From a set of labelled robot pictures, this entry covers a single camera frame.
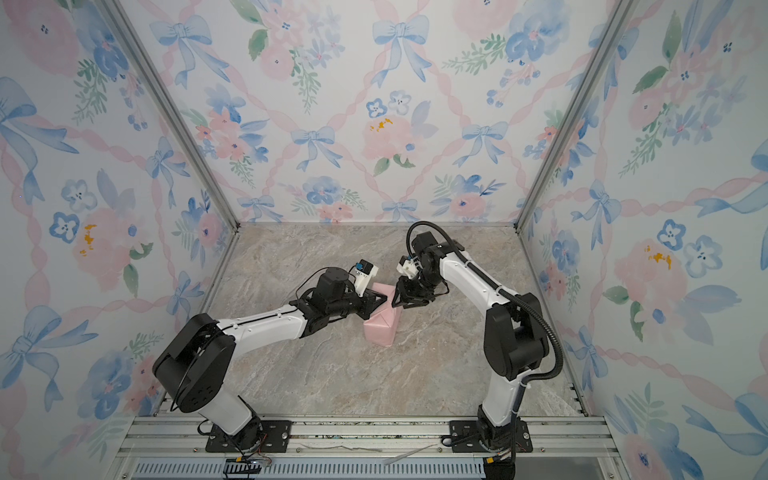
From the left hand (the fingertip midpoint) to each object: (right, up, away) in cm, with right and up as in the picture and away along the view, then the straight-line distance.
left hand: (388, 297), depth 84 cm
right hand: (+3, -2, +2) cm, 4 cm away
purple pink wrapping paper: (-2, -8, -3) cm, 9 cm away
